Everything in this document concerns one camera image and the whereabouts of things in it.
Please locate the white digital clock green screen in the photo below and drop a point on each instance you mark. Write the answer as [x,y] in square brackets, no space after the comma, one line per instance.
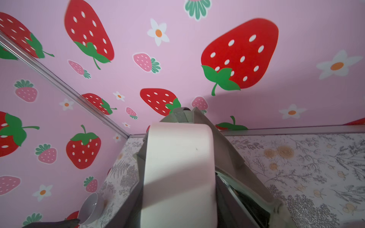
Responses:
[179,179]

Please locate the left corner aluminium post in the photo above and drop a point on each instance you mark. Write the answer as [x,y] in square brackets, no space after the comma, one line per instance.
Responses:
[48,75]

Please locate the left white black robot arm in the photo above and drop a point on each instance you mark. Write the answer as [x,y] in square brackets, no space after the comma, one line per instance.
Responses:
[72,223]

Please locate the lilac round dish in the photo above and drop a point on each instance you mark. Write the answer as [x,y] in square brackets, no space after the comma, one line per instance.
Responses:
[91,209]

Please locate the grey-green canvas tote bag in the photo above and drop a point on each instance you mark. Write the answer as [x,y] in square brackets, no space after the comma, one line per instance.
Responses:
[243,201]

